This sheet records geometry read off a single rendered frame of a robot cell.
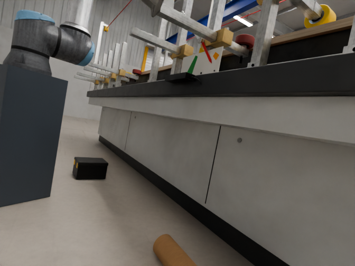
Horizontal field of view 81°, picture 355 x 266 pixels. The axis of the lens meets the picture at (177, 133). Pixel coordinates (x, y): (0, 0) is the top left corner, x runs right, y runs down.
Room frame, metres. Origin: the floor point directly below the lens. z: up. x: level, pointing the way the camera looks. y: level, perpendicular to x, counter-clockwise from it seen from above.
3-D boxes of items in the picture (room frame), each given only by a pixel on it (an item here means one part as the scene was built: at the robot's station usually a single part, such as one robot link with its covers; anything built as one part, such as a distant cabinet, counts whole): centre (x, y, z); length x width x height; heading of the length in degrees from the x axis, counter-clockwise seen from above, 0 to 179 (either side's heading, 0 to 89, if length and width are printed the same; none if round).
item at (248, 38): (0.91, -0.21, 0.85); 0.08 x 0.08 x 0.11
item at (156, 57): (1.29, 0.21, 0.93); 0.05 x 0.05 x 0.45; 33
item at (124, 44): (1.91, 0.62, 0.88); 0.04 x 0.04 x 0.48; 33
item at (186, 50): (1.05, 0.06, 0.84); 0.14 x 0.06 x 0.05; 33
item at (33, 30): (1.00, 0.75, 0.79); 0.17 x 0.15 x 0.18; 138
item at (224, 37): (0.85, -0.08, 0.85); 0.14 x 0.06 x 0.05; 33
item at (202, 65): (0.88, -0.03, 0.75); 0.26 x 0.01 x 0.10; 33
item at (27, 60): (0.99, 0.75, 0.65); 0.19 x 0.19 x 0.10
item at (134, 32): (1.01, 0.09, 0.84); 0.44 x 0.03 x 0.04; 123
